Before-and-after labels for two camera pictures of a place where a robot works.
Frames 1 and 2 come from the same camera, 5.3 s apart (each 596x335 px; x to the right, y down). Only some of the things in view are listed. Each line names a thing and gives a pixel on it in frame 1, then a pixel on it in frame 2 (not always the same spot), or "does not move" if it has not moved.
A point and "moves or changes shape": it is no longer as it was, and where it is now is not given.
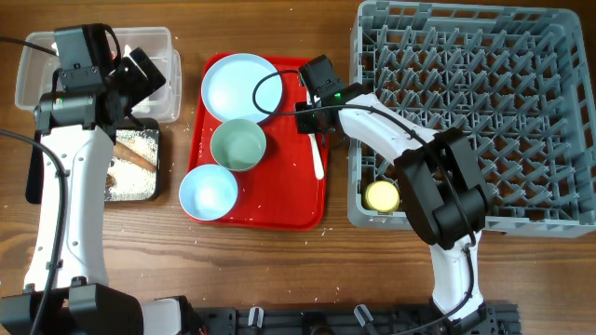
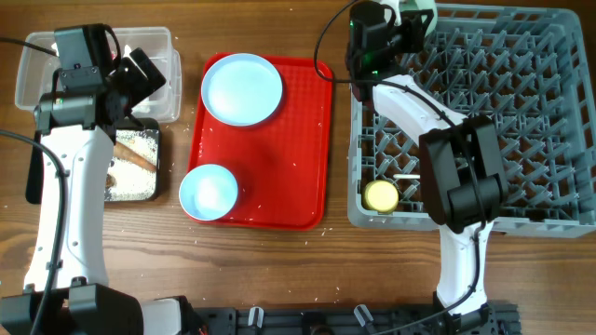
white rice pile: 133,182 does not move
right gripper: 304,125 → 413,29
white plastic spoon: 318,169 moves or changes shape
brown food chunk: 110,180 does not move
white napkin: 142,107 does not move
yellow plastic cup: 382,195 does not move
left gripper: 141,87 does not move
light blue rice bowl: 208,193 does not move
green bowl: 238,145 → 399,6
